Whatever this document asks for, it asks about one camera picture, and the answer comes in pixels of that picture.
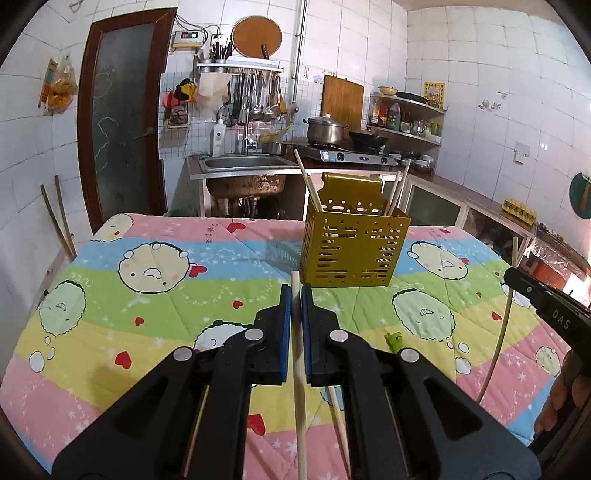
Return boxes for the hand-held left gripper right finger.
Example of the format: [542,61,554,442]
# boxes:
[300,284,542,480]

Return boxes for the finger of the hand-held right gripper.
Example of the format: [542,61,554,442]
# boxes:
[503,266,591,345]

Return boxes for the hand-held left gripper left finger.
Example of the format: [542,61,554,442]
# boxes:
[50,284,293,480]

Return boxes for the wooden chopstick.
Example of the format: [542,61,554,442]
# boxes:
[386,171,402,217]
[290,271,309,480]
[476,237,519,402]
[327,386,351,463]
[392,163,411,217]
[303,174,322,210]
[294,148,324,210]

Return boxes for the yellow slotted utensil holder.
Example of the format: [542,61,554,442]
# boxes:
[300,172,412,288]

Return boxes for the person's right hand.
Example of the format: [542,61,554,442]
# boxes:
[534,364,574,435]

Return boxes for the red box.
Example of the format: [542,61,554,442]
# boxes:
[523,253,570,288]

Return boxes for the plastic covered wooden board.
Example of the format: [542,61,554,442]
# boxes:
[526,223,591,283]

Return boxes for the yellow egg carton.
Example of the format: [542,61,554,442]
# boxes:
[502,198,539,225]

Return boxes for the green round board with peeler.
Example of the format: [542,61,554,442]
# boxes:
[568,171,591,218]

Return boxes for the colourful cartoon printed blanket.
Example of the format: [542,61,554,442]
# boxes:
[0,212,591,480]

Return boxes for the steel kitchen sink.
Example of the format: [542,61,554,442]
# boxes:
[187,152,301,216]

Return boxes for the gas stove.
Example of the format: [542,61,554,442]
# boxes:
[293,143,400,167]

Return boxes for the stack of dishes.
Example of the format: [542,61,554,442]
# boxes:
[387,151,435,169]

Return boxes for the metal faucet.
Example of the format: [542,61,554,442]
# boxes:
[242,115,260,156]

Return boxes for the black wok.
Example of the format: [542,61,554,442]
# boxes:
[348,130,391,153]

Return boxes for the steel pot with lid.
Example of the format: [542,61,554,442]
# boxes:
[302,113,350,147]

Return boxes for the white soap dispenser bottle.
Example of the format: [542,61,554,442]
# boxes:
[212,113,227,157]

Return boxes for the metal corner shelf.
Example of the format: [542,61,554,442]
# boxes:
[366,89,447,149]

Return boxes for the rectangular wooden cutting board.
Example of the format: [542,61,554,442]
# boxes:
[320,74,366,133]

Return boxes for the row of hanging ladles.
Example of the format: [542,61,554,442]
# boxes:
[230,71,290,126]

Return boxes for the leaning wooden stick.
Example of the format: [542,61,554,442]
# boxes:
[40,184,75,260]
[54,175,77,258]

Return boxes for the white hanging cloth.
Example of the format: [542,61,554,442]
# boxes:
[198,73,232,105]

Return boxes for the brown frosted glass door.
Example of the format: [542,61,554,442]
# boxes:
[76,6,179,234]

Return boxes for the utensil cup with cutlery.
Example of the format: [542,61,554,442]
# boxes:
[207,36,234,64]

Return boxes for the round wooden cutting board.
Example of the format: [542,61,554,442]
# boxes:
[230,15,284,60]

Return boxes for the hanging orange snack bag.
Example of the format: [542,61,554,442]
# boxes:
[39,54,79,114]

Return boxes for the wall hooks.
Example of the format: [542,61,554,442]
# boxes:
[477,92,509,112]

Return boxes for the yellow wall picture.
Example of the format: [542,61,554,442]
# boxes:
[422,80,447,112]

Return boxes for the metal wall rack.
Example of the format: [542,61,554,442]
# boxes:
[196,57,285,75]

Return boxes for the wall pipe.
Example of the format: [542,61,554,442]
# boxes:
[288,0,310,108]

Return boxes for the wall controller box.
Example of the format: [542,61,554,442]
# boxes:
[171,30,206,52]

